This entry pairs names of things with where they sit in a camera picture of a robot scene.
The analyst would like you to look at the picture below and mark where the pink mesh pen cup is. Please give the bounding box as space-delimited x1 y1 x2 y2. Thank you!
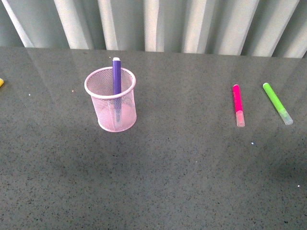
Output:
84 67 137 132

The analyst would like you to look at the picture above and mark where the green marker pen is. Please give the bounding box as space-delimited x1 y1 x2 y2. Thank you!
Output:
262 82 293 125

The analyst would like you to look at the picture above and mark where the pink marker pen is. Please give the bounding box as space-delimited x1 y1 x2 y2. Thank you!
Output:
233 84 245 127

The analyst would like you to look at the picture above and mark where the grey pleated curtain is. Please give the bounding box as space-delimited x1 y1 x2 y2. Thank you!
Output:
0 0 307 58

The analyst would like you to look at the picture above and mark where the purple marker pen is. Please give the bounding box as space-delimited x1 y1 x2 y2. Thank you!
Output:
112 57 121 126

